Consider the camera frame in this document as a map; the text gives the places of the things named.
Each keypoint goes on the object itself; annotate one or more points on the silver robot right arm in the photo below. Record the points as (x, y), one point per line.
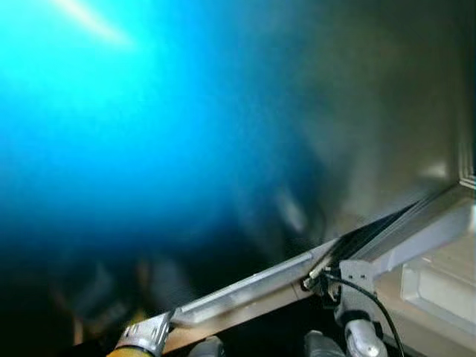
(364, 341)

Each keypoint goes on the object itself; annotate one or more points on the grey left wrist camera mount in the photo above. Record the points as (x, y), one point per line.
(152, 327)

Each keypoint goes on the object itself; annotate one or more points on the grey robot left leg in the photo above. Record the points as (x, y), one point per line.
(204, 346)

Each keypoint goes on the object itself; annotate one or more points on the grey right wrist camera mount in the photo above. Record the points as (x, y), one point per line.
(355, 286)

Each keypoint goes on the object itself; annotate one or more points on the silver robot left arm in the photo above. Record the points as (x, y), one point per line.
(134, 349)

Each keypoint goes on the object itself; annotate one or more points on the grey robot right leg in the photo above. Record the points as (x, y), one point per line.
(323, 343)

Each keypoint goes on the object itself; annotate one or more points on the white fridge door bin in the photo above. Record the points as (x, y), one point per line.
(439, 286)

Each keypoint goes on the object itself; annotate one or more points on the grey robot leg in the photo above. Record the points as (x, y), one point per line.
(204, 346)
(323, 343)

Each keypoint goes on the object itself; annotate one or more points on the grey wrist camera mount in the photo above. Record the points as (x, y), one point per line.
(152, 327)
(355, 286)

